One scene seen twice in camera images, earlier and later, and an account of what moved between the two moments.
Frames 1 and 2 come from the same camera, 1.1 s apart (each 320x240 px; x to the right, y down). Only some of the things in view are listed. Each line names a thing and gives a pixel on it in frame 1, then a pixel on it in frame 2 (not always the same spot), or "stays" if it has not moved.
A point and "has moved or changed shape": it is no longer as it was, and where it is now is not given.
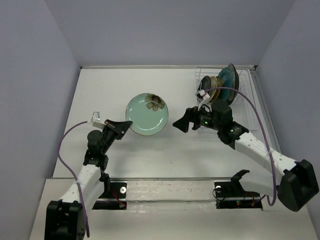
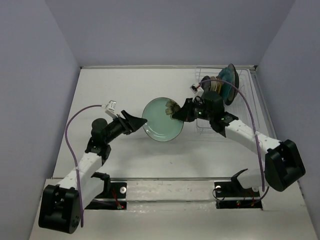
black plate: x=205 y=84 stays
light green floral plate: x=148 y=113 has moved or changed shape
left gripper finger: x=119 y=127 → x=135 y=123
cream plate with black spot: x=213 y=84 stays
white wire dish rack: x=244 y=106 stays
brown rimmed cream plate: x=235 y=84 stays
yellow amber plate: x=218 y=91 stays
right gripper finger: x=191 y=115 → x=186 y=112
